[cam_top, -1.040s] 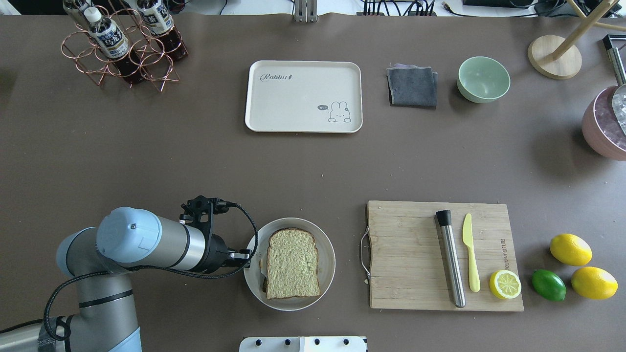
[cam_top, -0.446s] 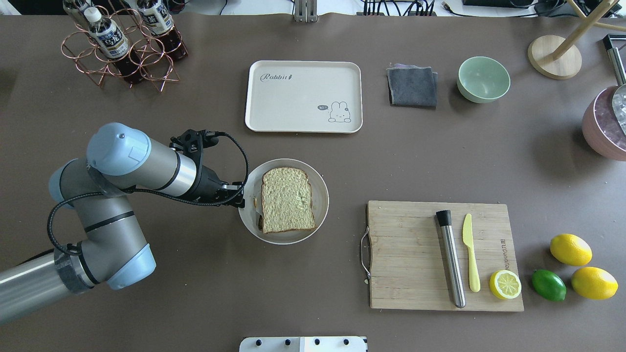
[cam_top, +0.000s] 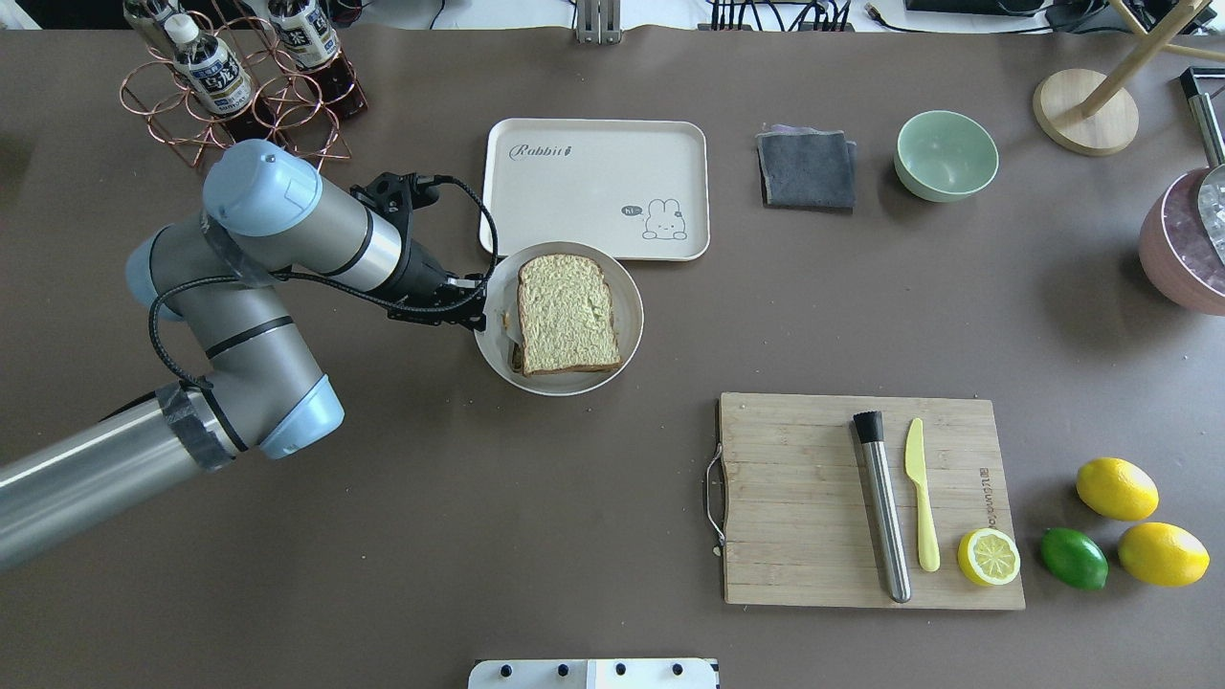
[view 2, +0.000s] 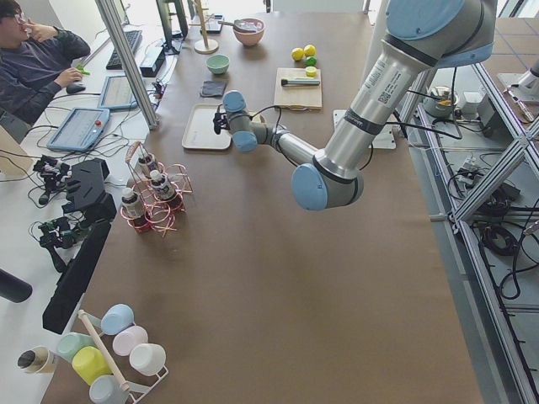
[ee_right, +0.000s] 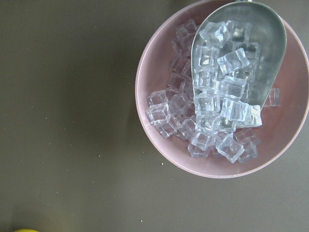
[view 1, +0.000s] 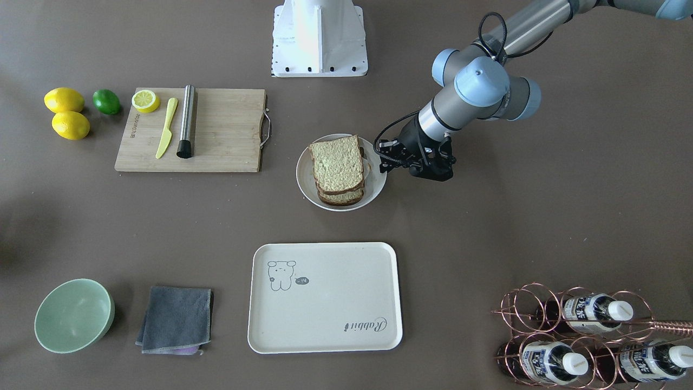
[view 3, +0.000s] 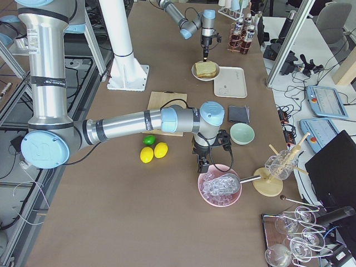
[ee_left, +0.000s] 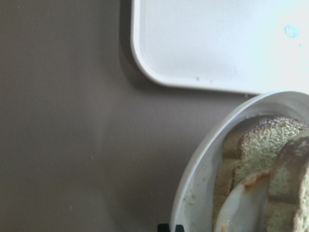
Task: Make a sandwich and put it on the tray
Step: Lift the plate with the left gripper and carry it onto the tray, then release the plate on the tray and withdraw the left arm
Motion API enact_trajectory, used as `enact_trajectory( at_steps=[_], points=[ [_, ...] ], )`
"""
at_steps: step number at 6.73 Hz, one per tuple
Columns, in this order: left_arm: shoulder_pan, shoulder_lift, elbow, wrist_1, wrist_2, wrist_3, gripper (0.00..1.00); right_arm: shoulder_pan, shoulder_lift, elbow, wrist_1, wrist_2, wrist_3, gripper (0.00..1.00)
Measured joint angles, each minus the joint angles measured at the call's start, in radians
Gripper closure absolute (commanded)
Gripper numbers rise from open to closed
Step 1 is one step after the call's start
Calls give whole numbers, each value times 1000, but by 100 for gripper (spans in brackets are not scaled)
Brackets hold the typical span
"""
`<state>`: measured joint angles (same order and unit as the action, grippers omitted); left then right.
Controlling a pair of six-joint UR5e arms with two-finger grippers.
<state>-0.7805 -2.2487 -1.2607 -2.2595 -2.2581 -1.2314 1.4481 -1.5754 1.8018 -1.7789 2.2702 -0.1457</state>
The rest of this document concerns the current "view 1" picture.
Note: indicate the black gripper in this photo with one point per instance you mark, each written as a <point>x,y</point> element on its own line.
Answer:
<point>413,140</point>

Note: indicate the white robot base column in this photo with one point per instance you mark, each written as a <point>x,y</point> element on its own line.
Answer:
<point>319,39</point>

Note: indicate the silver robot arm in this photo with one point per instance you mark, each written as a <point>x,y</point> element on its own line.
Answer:
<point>475,85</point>

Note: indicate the beige serving tray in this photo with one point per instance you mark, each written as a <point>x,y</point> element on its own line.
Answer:
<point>324,297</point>

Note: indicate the bottom bread slice with egg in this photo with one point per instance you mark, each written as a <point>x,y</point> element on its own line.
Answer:
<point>341,199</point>

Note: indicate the dark drink bottle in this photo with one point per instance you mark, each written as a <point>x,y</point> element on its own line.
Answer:
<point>646,362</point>
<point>541,362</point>
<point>593,314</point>

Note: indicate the yellow plastic knife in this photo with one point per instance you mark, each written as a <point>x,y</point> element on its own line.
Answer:
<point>166,134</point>

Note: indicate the lemon half slice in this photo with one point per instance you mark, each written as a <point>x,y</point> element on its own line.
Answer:
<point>145,101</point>

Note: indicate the grey folded cloth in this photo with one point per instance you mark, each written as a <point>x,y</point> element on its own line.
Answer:
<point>177,321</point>

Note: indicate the green lime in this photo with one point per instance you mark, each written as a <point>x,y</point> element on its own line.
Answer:
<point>106,102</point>

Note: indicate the yellow lemon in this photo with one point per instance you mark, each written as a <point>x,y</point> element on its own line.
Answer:
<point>64,99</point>
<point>71,125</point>

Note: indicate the green bowl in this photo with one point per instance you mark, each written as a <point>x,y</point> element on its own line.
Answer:
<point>73,316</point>

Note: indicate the copper wire bottle rack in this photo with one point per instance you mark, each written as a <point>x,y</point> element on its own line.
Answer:
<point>518,306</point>

